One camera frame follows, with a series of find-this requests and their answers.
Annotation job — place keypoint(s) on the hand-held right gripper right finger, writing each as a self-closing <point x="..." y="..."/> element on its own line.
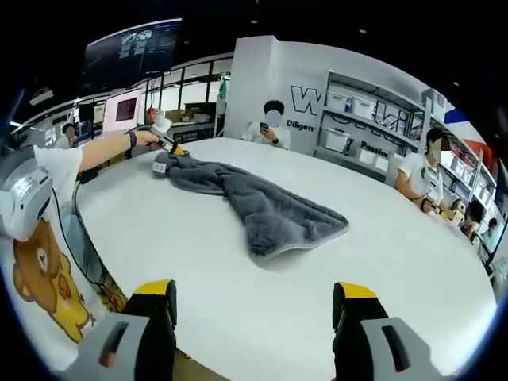
<point x="357" y="337"/>

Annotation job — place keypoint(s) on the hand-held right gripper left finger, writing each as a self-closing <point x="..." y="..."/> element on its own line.
<point x="151" y="333"/>

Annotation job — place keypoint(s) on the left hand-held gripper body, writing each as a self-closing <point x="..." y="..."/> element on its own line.
<point x="162" y="126"/>

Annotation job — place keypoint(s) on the dark grey fluffy towel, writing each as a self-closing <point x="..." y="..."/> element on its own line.
<point x="270" y="202"/>

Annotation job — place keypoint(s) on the person's left hand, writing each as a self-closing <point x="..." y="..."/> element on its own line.
<point x="147" y="138"/>

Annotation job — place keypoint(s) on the dark wristwatch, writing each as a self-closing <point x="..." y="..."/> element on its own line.
<point x="132" y="139"/>

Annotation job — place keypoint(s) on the monitor with pink screen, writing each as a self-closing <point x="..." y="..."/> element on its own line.
<point x="123" y="109"/>

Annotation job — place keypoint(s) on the green hanging cloth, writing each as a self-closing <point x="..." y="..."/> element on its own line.
<point x="223" y="89"/>

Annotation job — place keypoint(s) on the large dark overhead screen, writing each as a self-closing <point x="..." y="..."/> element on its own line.
<point x="135" y="51"/>

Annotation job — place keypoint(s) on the white table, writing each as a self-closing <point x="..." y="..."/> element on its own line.
<point x="246" y="301"/>

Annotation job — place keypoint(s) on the grey metal shelf rack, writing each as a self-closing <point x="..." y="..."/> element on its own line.
<point x="329" y="131"/>

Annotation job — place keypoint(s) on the white grey chest-worn device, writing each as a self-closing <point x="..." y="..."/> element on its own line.
<point x="24" y="194"/>

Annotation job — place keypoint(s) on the metal shelf with white bins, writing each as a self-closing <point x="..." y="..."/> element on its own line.
<point x="337" y="139"/>

